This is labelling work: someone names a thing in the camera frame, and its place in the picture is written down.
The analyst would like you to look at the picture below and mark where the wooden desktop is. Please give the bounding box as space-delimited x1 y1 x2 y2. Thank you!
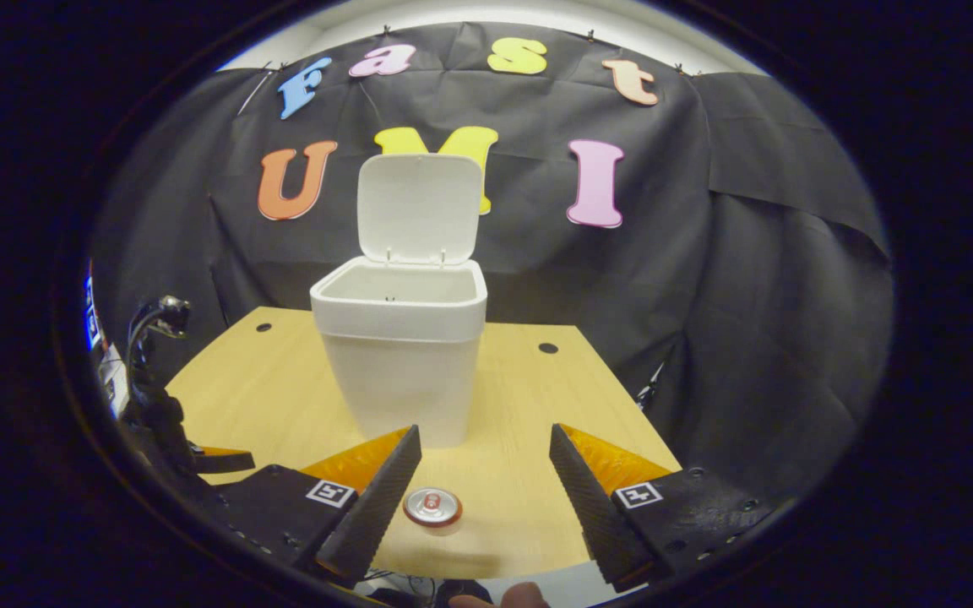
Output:
166 306 682 584

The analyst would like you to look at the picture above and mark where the black backdrop cloth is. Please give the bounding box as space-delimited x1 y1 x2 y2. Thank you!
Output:
90 21 894 508

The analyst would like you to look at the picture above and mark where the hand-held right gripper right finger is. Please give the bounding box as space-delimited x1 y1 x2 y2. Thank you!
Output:
549 423 776 594

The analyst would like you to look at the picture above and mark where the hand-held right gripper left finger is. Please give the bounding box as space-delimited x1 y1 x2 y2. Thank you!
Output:
215 425 422 588

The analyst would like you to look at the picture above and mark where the computer monitor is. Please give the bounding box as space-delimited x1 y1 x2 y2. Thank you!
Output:
84 274 109 351

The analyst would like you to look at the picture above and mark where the white side desk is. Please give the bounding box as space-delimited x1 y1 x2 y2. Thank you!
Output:
101 342 130 419

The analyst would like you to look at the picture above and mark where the red pop can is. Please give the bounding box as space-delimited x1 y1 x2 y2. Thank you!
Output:
403 487 464 529

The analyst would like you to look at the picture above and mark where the white desktop garbage bin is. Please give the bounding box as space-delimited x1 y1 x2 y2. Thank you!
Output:
309 152 489 449

